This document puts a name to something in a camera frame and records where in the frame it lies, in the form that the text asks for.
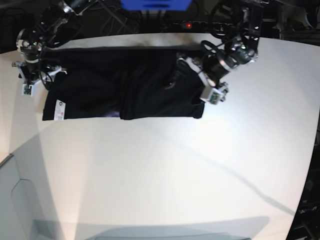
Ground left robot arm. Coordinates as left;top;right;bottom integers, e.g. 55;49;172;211
176;0;264;105

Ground black T-shirt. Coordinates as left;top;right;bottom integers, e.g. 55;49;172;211
42;48;205;121

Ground blue box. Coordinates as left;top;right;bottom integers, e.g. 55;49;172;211
120;0;192;11

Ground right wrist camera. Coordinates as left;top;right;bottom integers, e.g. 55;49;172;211
21;83;36;97

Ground black power strip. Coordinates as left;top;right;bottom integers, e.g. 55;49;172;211
167;21;232;35

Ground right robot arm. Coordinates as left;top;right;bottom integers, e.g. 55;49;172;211
12;0;97;96

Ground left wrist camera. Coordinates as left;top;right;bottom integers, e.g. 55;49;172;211
200;86;224;105

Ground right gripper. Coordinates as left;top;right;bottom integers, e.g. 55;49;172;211
11;61;68;92

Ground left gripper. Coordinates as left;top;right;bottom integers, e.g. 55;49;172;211
164;56;229;102

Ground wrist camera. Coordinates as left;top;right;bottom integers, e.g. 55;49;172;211
21;83;36;97
200;86;224;105

